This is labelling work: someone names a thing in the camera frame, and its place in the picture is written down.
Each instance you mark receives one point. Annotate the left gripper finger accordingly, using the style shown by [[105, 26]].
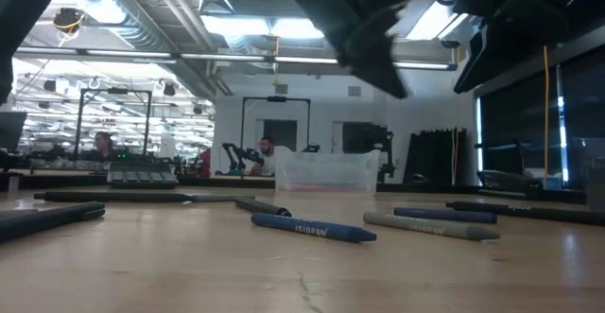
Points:
[[326, 10], [378, 62]]

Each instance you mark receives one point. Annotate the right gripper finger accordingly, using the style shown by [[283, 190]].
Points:
[[472, 67]]

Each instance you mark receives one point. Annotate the blue crayon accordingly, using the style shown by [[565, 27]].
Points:
[[444, 215], [312, 228]]

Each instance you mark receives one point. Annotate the grey crayon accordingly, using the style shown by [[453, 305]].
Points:
[[430, 226], [222, 198]]

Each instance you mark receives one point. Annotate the background black robot arm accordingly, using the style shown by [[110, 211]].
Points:
[[236, 154]]

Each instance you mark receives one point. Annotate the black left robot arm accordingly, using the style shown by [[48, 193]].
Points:
[[23, 10]]

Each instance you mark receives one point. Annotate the black machine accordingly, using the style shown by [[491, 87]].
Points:
[[366, 138]]

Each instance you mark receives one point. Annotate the black curtain panels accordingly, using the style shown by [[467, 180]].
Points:
[[435, 157]]

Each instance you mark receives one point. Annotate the long ceiling light bar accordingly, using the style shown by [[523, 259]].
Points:
[[222, 57]]

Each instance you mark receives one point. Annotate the clear plastic bin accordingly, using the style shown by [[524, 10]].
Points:
[[326, 171]]

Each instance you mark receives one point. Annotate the person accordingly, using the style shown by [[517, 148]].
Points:
[[270, 159], [101, 145]]

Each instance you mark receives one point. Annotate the red object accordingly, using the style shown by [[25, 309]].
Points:
[[204, 161]]

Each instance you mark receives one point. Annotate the black monitor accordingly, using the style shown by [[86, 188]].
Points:
[[10, 131]]

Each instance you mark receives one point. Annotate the black rig frame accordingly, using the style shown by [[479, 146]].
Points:
[[276, 99], [113, 91]]

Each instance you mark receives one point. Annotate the black aluminium table frame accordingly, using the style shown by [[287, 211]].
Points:
[[227, 181]]

